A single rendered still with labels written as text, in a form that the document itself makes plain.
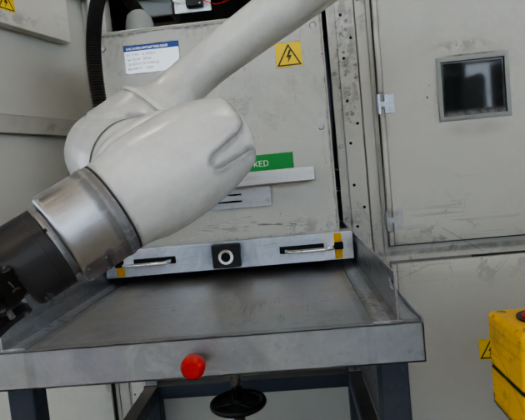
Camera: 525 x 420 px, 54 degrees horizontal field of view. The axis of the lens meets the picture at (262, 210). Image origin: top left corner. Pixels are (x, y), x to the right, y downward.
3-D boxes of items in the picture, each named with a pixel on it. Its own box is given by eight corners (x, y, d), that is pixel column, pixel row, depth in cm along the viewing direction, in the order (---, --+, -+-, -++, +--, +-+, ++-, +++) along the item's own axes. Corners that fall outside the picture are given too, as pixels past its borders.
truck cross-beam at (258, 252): (354, 258, 109) (352, 230, 108) (107, 279, 112) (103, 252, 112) (352, 254, 114) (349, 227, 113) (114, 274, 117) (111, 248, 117)
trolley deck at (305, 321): (427, 362, 69) (423, 317, 68) (-16, 392, 73) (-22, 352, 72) (359, 267, 136) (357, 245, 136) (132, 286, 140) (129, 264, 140)
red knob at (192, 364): (204, 382, 66) (202, 357, 66) (180, 383, 66) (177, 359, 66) (210, 368, 71) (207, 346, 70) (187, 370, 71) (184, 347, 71)
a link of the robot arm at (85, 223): (144, 263, 50) (91, 301, 47) (92, 197, 52) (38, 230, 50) (135, 222, 42) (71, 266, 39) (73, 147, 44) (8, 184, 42)
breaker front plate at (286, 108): (339, 238, 109) (319, 9, 106) (117, 257, 112) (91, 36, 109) (338, 237, 110) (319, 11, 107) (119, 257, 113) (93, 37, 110)
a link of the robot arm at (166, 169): (162, 269, 45) (114, 236, 56) (289, 177, 51) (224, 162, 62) (98, 164, 40) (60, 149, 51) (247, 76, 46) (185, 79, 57)
